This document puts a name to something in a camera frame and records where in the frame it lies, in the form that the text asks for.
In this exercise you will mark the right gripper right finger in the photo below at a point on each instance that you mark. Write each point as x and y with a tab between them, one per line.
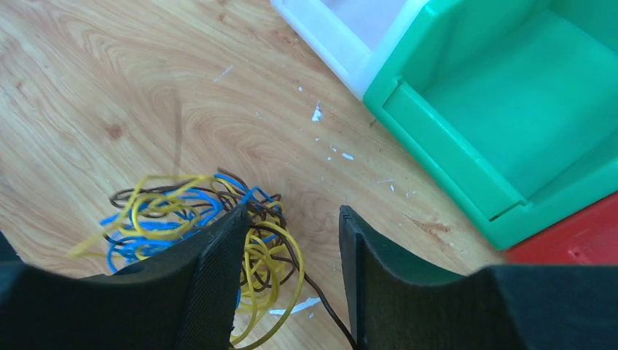
398	300

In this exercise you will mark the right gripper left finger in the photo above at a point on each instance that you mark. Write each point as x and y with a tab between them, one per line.
182	298

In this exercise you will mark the red plastic bin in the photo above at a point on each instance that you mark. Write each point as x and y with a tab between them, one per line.
588	237

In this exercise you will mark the green plastic bin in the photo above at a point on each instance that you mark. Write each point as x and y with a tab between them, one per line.
511	106

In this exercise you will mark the white plastic bin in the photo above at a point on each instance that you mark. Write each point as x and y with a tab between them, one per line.
354	38

